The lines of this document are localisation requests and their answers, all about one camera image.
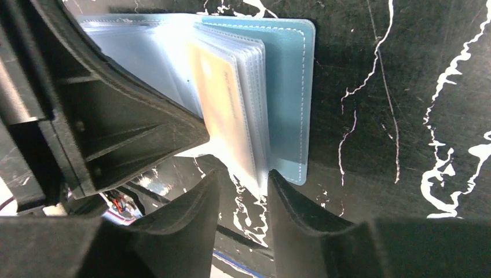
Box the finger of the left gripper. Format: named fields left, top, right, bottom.
left=1, top=1, right=209, bottom=214

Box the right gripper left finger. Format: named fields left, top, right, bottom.
left=1, top=171, right=221, bottom=277

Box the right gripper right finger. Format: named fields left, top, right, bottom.
left=268, top=170, right=490, bottom=277

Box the yellow credit card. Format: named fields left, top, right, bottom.
left=185, top=39, right=257, bottom=185

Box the blue card holder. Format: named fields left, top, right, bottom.
left=78, top=13, right=316, bottom=197

